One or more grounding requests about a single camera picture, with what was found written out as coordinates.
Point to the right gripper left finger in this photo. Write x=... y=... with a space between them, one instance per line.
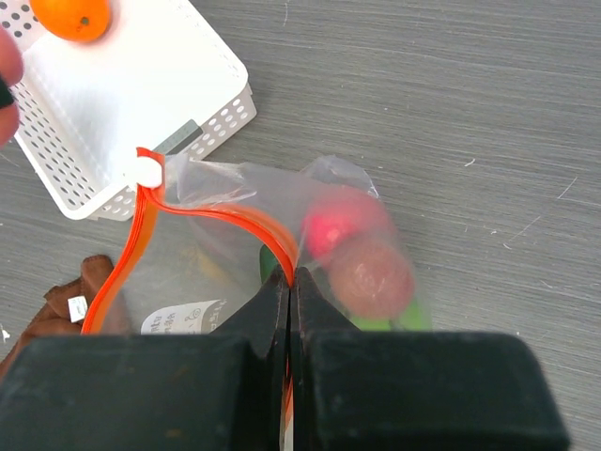
x=219 y=391

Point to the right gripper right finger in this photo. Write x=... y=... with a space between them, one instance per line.
x=356 y=390

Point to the clear zip top bag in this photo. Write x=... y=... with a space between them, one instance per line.
x=246 y=216

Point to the pink peach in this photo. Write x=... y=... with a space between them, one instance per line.
x=11 y=73

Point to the orange fruit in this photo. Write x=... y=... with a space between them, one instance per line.
x=80 y=21

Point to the brown cloth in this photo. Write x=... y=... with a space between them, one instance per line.
x=53 y=318

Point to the white plastic basket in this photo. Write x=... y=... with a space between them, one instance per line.
x=161 y=78

